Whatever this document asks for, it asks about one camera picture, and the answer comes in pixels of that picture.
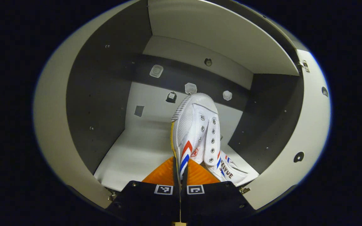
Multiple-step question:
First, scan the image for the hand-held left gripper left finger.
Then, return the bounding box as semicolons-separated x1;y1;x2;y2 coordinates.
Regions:
106;156;181;226

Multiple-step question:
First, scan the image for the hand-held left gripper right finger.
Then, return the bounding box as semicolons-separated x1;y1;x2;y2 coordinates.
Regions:
181;159;257;226

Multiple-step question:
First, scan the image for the white striped canvas shoe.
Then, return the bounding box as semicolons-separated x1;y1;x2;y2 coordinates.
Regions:
205;150;260;187
170;93;222;181

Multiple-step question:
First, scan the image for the white shoe cabinet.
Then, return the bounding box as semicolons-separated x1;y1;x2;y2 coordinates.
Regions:
66;0;304;192

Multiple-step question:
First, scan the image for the white cabinet door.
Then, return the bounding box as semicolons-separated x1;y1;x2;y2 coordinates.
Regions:
33;35;112;209
244;49;331;211

